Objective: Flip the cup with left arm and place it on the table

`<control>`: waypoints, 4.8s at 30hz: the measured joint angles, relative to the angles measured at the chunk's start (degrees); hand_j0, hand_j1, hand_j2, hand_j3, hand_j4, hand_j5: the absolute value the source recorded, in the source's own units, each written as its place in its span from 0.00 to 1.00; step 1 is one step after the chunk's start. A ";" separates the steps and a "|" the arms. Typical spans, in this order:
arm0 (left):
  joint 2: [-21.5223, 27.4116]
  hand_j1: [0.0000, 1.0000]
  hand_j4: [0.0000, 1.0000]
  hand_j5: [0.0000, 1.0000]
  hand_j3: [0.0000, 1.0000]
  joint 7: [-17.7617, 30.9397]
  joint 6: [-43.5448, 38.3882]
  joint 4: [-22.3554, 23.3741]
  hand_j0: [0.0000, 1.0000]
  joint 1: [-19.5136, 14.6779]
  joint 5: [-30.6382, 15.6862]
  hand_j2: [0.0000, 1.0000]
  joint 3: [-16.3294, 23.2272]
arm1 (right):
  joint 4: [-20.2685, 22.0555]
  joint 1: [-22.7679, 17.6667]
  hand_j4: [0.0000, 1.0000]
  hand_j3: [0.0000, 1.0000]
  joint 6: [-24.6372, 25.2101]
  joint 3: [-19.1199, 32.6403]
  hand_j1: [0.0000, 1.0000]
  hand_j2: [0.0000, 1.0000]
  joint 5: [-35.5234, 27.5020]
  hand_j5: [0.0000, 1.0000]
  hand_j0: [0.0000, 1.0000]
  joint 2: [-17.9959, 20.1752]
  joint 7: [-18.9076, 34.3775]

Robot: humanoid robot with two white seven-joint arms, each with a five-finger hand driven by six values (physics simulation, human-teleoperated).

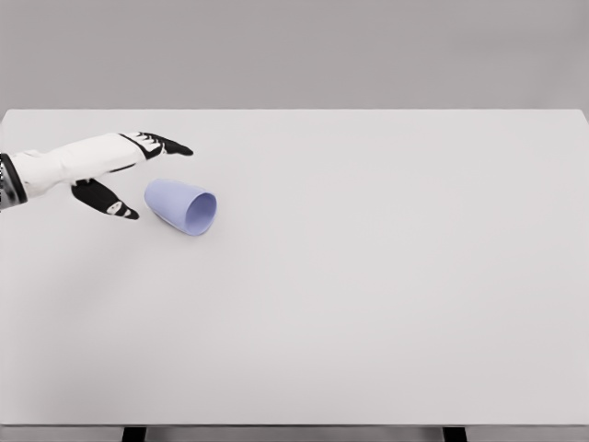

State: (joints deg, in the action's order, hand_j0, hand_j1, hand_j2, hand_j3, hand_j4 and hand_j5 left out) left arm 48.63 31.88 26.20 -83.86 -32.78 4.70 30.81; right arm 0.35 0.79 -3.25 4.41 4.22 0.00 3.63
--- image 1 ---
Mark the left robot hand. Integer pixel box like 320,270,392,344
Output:
56,132,194,221

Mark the lavender plastic cup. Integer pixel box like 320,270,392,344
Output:
144,178,217,238

